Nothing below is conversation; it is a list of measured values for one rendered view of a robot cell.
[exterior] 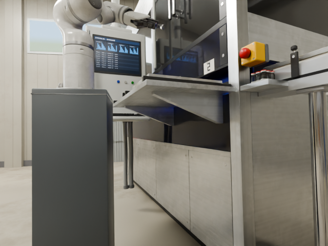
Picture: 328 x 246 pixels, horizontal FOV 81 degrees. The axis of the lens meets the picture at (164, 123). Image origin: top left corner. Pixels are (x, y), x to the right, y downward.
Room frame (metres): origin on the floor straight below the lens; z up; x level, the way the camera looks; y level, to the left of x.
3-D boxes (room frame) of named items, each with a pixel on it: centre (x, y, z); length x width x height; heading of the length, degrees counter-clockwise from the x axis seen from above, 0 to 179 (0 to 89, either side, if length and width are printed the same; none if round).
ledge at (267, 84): (0.76, -0.41, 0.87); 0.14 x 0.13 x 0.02; 114
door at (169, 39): (1.47, -0.03, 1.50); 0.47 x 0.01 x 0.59; 24
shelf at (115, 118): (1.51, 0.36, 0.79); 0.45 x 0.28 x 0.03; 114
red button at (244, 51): (0.74, -0.32, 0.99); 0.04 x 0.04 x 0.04; 24
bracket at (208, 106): (0.83, -0.11, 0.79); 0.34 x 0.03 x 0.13; 114
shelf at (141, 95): (1.06, -0.02, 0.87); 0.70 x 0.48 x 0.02; 24
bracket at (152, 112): (1.29, 0.09, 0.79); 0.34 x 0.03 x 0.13; 114
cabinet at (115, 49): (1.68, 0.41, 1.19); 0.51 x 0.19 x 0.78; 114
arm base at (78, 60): (0.80, 0.35, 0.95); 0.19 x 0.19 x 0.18
